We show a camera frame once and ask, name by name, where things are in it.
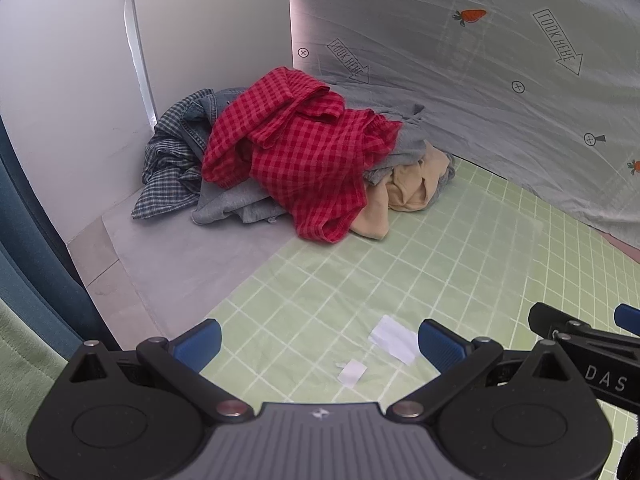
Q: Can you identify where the red checked garment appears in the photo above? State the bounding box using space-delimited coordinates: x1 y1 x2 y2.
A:
201 66 405 245

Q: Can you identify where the beige garment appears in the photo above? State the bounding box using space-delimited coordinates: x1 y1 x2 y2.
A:
349 141 452 241

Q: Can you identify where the small white paper piece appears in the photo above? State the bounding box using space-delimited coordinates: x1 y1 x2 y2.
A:
335 358 367 389

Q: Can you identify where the translucent plastic sheet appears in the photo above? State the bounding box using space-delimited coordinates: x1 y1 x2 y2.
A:
102 199 546 376

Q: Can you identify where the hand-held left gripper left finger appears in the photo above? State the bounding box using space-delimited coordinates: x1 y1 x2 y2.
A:
67 318 252 420

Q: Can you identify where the green fuzzy cloth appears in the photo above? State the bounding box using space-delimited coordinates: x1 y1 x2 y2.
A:
0 299 69 477

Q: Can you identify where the green grid mat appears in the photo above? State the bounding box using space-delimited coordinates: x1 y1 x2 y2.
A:
199 152 640 480

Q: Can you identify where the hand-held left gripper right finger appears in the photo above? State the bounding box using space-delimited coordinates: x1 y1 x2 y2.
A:
387 317 572 419

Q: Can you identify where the grey printed bedsheet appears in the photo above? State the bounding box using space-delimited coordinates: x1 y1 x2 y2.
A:
287 0 640 237

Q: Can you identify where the grey garment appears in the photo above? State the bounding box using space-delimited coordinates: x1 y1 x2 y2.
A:
192 87 457 226

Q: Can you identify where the silver wall strip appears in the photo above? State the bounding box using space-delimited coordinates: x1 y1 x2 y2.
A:
121 0 159 127

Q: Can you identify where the pink mat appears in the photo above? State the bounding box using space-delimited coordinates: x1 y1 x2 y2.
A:
599 231 640 264

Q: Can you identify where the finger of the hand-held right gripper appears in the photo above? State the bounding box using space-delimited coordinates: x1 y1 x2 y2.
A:
613 303 640 336
528 302 593 346

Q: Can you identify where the large white paper piece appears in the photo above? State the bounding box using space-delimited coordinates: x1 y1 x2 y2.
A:
368 314 421 365

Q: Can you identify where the blue curtain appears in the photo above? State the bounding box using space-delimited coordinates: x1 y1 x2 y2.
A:
0 115 121 357

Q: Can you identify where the blue denim garment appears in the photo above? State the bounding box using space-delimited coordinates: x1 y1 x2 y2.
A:
179 87 251 162

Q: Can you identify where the blue plaid shirt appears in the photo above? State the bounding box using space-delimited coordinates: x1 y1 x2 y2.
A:
131 89 217 221

